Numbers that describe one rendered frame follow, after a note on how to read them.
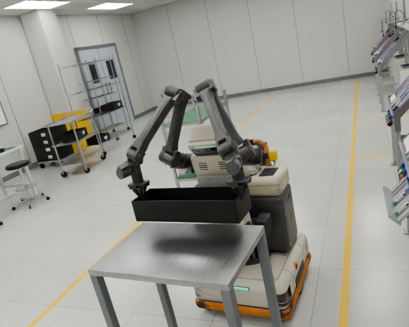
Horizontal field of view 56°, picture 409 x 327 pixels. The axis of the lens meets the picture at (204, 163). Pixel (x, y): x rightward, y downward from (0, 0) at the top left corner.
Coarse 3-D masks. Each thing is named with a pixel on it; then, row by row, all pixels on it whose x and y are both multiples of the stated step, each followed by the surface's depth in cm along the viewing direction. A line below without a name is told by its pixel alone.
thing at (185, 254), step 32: (160, 224) 203; (192, 224) 195; (224, 224) 188; (128, 256) 178; (160, 256) 171; (192, 256) 165; (224, 256) 160; (96, 288) 176; (160, 288) 218; (224, 288) 142
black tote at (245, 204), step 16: (160, 192) 205; (176, 192) 200; (192, 192) 196; (208, 192) 191; (224, 192) 187; (144, 208) 191; (160, 208) 187; (176, 208) 182; (192, 208) 178; (208, 208) 174; (224, 208) 170; (240, 208) 172
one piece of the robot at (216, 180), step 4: (200, 176) 217; (204, 176) 216; (208, 176) 215; (212, 176) 213; (216, 176) 212; (220, 176) 211; (224, 176) 210; (228, 176) 209; (200, 180) 218; (204, 180) 217; (208, 180) 216; (212, 180) 214; (216, 180) 213; (220, 180) 212; (224, 180) 211; (200, 184) 219; (204, 184) 218; (208, 184) 216; (212, 184) 215; (216, 184) 214; (220, 184) 213; (224, 184) 212
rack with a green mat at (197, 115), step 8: (192, 96) 469; (224, 96) 454; (192, 104) 473; (224, 104) 446; (192, 112) 438; (200, 112) 427; (184, 120) 401; (192, 120) 391; (200, 120) 380; (176, 176) 413; (184, 176) 416; (192, 176) 411; (176, 184) 417
